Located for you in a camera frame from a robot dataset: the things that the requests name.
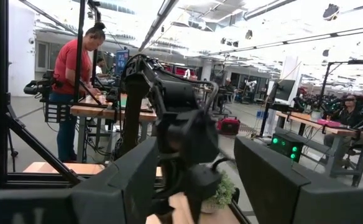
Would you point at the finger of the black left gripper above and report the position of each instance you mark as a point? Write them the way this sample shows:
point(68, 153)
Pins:
point(194, 213)
point(161, 205)

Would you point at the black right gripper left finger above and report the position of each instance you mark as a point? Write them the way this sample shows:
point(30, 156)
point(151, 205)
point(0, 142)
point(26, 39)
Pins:
point(107, 193)

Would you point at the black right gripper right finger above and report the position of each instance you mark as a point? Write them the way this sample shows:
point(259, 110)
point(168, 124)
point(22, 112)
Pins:
point(287, 193)

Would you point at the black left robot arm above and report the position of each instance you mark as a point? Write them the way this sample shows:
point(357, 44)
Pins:
point(138, 102)

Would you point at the small green potted plant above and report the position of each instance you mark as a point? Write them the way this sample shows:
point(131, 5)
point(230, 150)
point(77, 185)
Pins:
point(223, 194)

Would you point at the red portable generator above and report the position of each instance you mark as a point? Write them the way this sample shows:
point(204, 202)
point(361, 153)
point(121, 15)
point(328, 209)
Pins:
point(228, 126)

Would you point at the black box green lights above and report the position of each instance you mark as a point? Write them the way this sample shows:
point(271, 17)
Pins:
point(285, 147)

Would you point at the wooden work table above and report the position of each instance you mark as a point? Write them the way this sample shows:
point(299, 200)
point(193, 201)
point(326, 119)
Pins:
point(107, 112)
point(340, 130)

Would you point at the pink tray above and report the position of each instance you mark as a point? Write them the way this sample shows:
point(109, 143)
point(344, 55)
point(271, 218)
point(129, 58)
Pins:
point(327, 123)

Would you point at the black labelled control box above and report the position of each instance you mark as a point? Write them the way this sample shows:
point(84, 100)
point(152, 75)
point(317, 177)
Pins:
point(55, 112)

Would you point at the person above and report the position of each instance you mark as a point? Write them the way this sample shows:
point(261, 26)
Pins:
point(69, 62)
point(100, 67)
point(349, 115)

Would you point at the blue screen monitor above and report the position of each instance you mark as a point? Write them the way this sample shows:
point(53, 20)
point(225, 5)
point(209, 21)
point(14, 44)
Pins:
point(121, 62)

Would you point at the dark computer monitor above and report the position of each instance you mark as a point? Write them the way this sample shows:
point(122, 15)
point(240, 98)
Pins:
point(284, 90)

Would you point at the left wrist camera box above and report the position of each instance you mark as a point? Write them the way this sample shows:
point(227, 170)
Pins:
point(201, 182)

